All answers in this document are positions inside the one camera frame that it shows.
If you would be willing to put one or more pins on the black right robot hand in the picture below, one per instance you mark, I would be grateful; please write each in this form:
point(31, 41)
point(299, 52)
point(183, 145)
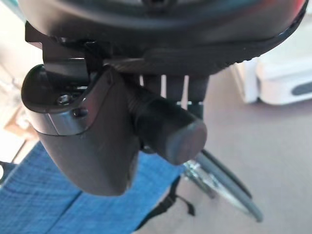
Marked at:
point(156, 34)

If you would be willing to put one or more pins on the white bed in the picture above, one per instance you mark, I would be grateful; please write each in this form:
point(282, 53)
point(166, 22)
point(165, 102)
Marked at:
point(280, 80)

